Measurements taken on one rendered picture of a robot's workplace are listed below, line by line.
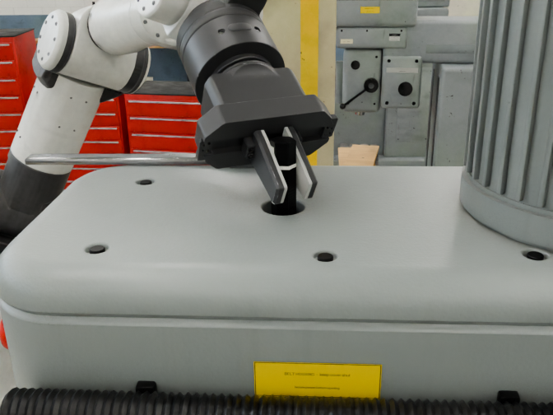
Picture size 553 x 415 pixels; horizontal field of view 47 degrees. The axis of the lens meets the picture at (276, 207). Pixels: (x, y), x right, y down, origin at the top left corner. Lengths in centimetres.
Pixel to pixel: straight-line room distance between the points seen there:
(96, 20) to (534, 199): 56
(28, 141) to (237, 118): 48
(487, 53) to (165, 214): 28
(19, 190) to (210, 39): 48
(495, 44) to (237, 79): 21
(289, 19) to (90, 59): 143
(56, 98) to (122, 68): 10
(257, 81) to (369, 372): 26
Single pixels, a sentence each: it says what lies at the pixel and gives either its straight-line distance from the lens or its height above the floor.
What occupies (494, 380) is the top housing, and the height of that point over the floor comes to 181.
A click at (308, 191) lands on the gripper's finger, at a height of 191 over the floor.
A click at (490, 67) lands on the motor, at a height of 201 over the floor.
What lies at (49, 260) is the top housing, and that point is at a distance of 49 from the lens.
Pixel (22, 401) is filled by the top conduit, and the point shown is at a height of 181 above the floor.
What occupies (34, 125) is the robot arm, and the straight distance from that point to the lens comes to 94.
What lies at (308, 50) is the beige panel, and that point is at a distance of 225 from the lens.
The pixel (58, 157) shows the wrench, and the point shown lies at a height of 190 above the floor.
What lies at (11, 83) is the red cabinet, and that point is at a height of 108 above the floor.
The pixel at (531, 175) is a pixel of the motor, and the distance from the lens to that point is 49.
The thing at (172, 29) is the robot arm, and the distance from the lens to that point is 66.
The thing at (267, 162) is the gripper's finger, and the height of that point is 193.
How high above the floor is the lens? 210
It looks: 22 degrees down
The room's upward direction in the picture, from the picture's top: 1 degrees counter-clockwise
